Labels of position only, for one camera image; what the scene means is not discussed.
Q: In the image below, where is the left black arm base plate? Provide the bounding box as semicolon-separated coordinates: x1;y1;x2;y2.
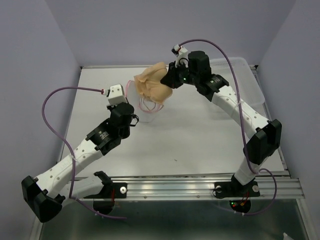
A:
84;171;128;199

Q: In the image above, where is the white mesh laundry bag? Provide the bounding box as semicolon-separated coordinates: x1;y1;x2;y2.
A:
125;80;164;123

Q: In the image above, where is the white plastic basket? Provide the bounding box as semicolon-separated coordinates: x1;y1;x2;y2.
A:
209;57;265;108

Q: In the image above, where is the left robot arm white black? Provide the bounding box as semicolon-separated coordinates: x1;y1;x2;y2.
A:
21;102;137;223

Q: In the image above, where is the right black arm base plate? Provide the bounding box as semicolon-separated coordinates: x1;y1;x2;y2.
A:
212;180;261;199

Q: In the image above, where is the aluminium frame rail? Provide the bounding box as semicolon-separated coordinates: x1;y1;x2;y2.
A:
76;173;304;201

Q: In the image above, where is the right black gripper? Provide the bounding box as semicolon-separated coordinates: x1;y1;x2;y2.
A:
160;59;200;89

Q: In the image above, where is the beige bra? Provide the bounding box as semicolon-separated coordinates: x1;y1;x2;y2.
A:
134;62;173;105

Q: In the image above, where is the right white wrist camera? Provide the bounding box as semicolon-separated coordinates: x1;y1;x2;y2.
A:
171;44;189;68

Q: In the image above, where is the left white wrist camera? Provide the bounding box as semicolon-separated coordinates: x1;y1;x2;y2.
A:
103;84;127;106

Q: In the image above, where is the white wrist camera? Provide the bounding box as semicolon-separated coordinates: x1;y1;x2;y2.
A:
171;44;189;68
103;84;127;106

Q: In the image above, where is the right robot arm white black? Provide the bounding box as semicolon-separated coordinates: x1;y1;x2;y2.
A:
160;49;282;195

